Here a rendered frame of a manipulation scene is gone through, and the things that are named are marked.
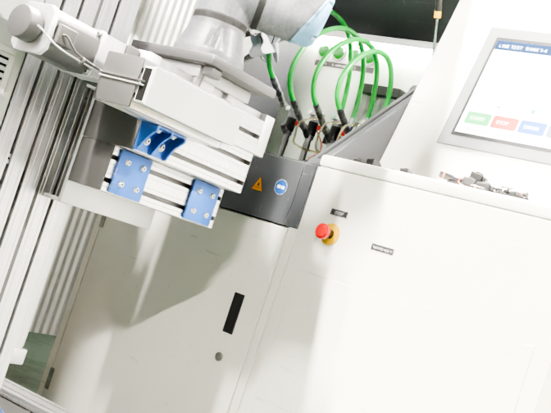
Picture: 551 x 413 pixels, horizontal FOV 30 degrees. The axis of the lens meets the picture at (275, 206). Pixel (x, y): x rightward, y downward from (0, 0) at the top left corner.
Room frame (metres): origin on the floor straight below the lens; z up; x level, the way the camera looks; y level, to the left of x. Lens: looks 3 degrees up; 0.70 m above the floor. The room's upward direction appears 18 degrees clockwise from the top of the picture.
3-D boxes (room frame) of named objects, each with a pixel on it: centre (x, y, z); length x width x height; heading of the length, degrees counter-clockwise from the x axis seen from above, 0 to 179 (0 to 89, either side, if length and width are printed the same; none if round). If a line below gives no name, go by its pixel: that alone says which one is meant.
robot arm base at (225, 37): (2.10, 0.23, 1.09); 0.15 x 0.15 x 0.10
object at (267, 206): (2.68, 0.19, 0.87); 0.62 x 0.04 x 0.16; 50
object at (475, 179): (2.27, -0.43, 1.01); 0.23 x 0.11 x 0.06; 50
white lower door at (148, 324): (2.67, 0.20, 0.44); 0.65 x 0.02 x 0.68; 50
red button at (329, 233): (2.36, -0.13, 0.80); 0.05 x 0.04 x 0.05; 50
